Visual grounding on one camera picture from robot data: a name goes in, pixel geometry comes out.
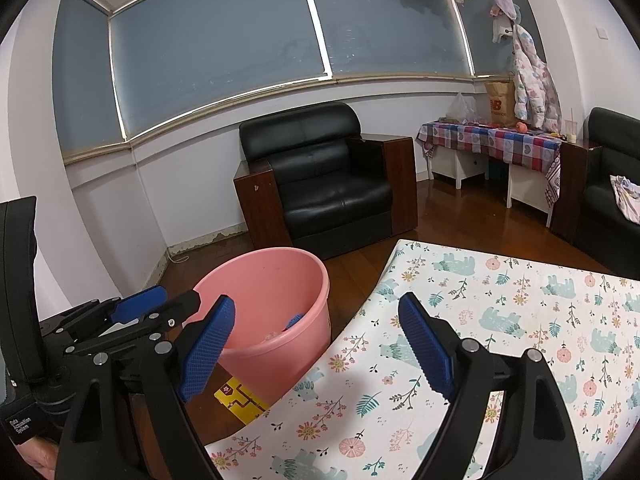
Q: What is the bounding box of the clear plastic bag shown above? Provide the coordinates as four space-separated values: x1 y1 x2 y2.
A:
445 92 478 121

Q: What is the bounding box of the white hanging garment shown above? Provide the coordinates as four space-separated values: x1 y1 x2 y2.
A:
491 15 513 43

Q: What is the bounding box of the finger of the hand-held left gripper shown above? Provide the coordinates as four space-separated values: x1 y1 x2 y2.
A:
62 290 202 357
37 285 168 341

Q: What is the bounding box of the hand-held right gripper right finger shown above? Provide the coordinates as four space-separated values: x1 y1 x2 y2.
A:
397 291 583 480

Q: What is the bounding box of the person's left hand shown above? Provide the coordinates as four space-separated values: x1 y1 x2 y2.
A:
19 436 58 480

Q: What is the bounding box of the table with checkered cloth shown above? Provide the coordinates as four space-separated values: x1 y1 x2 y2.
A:
416 120 563 206

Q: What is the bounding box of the pale printed puffer jacket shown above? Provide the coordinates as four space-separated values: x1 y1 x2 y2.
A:
511 24 563 133

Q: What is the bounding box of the large curved window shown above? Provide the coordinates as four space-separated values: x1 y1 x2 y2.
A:
52 0 543 163

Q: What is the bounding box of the brown paper bag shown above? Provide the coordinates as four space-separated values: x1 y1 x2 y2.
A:
484 81 516 127

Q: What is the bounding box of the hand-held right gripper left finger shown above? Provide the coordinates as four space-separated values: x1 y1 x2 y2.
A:
54 294 237 480

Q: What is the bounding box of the yellow printed floor mat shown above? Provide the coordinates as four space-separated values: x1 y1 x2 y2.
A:
214 381 271 426

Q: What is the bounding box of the pink plastic bucket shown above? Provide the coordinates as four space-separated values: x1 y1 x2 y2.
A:
191 247 332 401

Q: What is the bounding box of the white desk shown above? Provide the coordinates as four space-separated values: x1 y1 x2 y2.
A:
430 145 556 228

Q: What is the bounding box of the white printed cloth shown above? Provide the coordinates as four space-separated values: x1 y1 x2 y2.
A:
610 175 640 225

